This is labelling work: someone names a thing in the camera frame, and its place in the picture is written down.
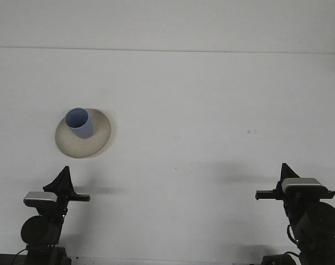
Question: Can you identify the pale blue cup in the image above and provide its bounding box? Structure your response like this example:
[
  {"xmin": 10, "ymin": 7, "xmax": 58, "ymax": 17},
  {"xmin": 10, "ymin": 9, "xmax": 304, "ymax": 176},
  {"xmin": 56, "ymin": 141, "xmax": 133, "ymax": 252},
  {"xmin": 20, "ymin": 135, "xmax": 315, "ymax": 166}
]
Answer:
[{"xmin": 65, "ymin": 107, "xmax": 95, "ymax": 140}]

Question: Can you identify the pale round plate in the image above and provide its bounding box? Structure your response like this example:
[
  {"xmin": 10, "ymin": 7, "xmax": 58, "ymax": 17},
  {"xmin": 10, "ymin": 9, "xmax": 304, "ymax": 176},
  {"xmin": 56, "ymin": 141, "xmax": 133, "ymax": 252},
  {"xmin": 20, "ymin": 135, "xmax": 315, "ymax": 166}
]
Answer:
[{"xmin": 55, "ymin": 108, "xmax": 115, "ymax": 160}]

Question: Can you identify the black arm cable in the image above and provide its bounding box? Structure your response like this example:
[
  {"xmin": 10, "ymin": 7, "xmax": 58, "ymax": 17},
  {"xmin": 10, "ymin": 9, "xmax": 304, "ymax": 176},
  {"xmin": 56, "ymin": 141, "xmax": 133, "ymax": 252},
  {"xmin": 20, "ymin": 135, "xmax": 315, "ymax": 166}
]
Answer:
[
  {"xmin": 14, "ymin": 247, "xmax": 29, "ymax": 265},
  {"xmin": 283, "ymin": 224, "xmax": 335, "ymax": 260}
]

